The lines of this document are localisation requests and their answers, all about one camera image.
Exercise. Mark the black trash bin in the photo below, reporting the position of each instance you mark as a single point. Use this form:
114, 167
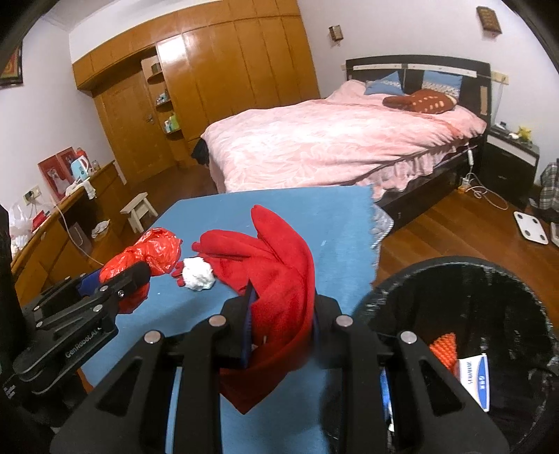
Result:
502, 305

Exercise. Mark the small wooden stool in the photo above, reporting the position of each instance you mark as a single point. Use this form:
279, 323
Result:
137, 205

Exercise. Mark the red plastic bag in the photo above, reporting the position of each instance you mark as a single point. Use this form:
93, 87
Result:
153, 249

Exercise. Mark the white crumpled tissue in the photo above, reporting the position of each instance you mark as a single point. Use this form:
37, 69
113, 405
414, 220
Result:
198, 274

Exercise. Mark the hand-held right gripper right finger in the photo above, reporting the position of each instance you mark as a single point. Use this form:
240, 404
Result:
349, 349

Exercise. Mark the white power strip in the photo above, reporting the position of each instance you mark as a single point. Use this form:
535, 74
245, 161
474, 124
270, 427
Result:
470, 158

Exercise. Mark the pink quilt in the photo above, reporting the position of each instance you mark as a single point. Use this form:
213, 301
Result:
314, 139

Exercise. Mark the orange bumpy mat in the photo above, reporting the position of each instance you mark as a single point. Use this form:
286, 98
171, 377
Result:
444, 351

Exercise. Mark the red box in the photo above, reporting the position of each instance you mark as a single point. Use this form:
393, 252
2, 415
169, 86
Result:
40, 219

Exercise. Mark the wooden dresser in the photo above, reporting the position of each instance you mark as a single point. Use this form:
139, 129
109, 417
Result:
48, 257

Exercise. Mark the white bathroom scale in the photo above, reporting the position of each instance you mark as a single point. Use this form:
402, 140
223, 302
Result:
530, 228

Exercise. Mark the wall outlet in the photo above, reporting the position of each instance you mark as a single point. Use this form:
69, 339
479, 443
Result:
32, 195

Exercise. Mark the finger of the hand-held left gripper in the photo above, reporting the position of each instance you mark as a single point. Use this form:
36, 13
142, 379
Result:
89, 283
131, 277

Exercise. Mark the yellow toy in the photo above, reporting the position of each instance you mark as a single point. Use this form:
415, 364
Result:
525, 133

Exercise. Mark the red cloth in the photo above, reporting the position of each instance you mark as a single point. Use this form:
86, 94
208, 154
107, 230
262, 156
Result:
279, 262

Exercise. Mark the framed wall picture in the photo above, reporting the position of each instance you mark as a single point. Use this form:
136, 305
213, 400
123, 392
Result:
11, 65

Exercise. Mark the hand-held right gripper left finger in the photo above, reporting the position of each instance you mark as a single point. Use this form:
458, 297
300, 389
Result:
249, 325

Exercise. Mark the black nightstand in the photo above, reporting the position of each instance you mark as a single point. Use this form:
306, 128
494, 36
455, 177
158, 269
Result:
509, 170

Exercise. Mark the light blue kettle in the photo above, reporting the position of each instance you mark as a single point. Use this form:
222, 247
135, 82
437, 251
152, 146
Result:
81, 169

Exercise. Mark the wooden wardrobe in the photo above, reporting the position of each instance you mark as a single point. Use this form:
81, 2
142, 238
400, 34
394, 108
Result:
227, 56

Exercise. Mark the blue pillow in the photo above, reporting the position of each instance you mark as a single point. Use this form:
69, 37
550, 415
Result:
443, 82
386, 83

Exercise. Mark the wooden door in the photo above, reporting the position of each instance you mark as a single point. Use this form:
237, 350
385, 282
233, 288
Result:
135, 131

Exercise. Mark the small white cloth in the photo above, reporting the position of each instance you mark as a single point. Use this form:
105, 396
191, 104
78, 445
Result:
100, 229

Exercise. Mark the brown wall lamp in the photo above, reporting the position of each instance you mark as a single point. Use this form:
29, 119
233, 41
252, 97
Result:
489, 19
335, 33

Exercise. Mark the red patterned cushion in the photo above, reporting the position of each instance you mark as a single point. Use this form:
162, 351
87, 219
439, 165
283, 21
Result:
423, 102

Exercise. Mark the dark wooden bed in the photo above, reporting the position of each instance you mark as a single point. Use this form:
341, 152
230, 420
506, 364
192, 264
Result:
474, 74

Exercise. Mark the plaid cloth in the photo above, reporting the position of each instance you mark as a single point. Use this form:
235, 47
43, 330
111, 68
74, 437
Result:
551, 187

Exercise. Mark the grey paper bag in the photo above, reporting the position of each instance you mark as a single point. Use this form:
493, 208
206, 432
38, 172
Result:
77, 238

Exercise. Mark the white and blue box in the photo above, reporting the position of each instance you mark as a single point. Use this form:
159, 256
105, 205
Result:
474, 379

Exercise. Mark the black clothing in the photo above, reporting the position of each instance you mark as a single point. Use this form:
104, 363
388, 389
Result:
201, 150

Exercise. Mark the blue table cover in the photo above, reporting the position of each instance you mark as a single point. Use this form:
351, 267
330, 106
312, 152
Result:
209, 218

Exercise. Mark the small red photo frame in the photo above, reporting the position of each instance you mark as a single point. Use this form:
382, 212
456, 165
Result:
66, 159

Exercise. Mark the white plastic bags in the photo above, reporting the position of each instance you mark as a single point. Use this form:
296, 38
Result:
21, 227

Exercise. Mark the large red photo frame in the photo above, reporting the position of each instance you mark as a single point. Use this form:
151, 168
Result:
52, 179

